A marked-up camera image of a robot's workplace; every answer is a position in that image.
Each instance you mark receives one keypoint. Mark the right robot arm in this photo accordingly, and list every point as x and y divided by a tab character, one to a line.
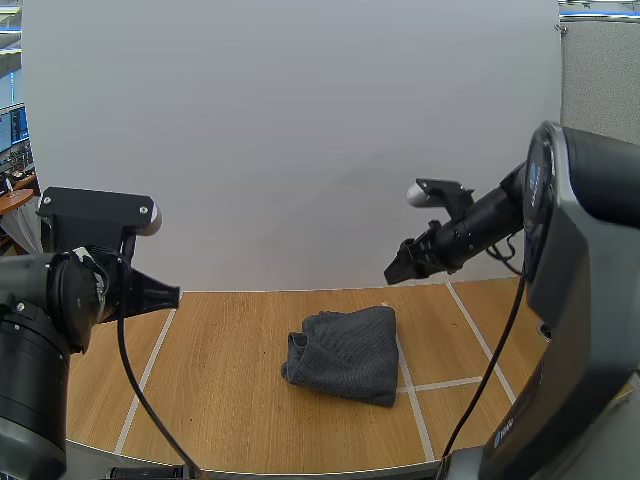
575	250

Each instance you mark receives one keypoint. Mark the white backdrop board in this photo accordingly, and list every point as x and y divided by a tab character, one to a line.
280	140

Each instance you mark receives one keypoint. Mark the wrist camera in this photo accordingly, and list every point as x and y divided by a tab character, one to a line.
90	210
442	191

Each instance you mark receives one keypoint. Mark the dark grey towel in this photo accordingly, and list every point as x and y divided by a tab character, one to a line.
350	355

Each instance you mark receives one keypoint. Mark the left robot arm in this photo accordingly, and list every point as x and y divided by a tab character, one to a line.
30	350

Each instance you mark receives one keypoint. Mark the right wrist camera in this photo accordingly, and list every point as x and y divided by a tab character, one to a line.
442	191

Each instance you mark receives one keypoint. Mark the computer monitor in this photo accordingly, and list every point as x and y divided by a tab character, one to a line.
15	127

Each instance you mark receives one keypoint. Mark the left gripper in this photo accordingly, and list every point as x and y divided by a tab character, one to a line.
150	297

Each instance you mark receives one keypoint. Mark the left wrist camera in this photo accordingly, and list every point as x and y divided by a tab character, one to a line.
90	210

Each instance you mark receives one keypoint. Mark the grey partition panel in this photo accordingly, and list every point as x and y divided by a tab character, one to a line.
600	75

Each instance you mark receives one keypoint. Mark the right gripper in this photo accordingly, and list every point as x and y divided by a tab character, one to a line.
412	262

